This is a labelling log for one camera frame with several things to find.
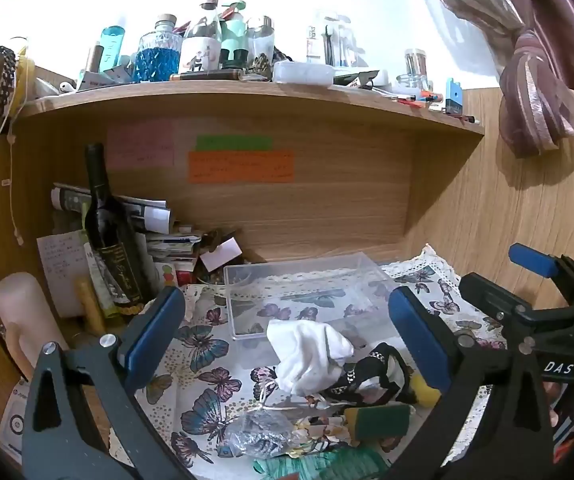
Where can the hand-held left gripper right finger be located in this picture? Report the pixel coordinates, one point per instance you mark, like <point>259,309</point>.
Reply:
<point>419,345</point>

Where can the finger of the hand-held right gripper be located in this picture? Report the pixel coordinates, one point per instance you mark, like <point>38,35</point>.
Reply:
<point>492,297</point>
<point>532,260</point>

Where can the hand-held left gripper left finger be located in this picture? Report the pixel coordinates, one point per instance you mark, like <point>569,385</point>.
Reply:
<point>153,332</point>

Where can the white cloth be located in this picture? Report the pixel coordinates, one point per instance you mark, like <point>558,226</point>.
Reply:
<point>307,355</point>

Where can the clear plastic box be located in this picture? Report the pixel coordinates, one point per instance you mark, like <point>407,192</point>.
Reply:
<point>312,290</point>

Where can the person's right hand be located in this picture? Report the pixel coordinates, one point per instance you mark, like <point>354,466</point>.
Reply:
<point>551,402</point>

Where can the butterfly print tablecloth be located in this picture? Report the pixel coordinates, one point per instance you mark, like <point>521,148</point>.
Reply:
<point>202,360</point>

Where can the black patterned fabric band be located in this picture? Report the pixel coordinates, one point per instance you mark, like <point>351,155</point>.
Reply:
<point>367,377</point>

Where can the yellow tube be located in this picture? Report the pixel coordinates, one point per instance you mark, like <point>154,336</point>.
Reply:
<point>91,307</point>

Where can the stack of small paper boxes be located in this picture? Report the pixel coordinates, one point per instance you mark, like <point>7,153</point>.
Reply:
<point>172,255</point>

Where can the green and yellow sponge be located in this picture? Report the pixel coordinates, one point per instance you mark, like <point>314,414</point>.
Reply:
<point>377,422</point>

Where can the dark wine bottle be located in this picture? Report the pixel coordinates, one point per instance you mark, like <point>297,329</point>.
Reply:
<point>112,240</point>

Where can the white card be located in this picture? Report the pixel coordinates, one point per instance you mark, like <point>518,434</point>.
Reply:
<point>221,254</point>

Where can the white handwritten note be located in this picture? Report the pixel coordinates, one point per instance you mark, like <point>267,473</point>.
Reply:
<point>59,270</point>

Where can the rolled magazine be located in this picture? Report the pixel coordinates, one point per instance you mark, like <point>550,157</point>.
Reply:
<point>142,207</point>

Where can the floral printed cloth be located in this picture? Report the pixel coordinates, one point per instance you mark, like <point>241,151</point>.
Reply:
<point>319,430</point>

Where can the pink plastic bottle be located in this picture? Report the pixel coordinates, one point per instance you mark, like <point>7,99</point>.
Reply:
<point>22,315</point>

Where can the clear plastic bag with ribbon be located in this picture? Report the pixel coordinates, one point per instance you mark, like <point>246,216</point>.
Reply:
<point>262,432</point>

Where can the green knitted cloth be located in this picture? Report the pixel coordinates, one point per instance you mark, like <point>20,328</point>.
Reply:
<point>327,465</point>

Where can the white paper with circle print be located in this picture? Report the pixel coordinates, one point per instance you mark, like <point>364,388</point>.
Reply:
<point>13,420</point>

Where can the blue and black stamp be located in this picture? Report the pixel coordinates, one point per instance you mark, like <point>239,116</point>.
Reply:
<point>453,97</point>

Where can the orange sticky note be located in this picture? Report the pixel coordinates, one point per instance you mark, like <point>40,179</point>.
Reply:
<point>241,166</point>

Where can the pink sticky note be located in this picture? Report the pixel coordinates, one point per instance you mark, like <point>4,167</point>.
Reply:
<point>139,144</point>

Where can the orange pens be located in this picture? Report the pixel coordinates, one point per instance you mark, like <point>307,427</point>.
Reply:
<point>419,98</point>

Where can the green sticky note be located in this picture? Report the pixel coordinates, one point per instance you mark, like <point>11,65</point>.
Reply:
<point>234,142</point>

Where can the striped mauve curtain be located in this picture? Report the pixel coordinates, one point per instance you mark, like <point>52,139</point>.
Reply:
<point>532,50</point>

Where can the glass jar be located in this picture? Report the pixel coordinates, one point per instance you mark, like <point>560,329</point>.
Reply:
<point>414,72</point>

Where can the wooden shelf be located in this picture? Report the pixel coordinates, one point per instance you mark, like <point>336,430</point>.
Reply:
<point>317,125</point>

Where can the small white box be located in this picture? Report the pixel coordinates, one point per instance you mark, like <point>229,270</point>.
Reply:
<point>104,79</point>

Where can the brown pen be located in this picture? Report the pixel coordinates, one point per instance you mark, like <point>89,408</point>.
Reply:
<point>207,76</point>

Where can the blue faceted glass bottle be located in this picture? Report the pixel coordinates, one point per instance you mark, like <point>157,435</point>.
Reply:
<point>157,57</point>

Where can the teal plastic bottle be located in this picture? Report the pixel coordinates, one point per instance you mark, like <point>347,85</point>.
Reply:
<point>112,50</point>

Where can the clear bottle with white label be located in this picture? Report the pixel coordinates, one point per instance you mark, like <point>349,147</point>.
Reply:
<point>201,45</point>

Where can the clear plastic case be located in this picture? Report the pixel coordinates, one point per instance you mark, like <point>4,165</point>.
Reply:
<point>303,72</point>

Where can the clear acrylic pen holder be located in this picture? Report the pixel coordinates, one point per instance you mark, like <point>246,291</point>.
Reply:
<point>334,40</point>

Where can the clear glass bottle silver cap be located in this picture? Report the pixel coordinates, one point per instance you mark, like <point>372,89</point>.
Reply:
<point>260,40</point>

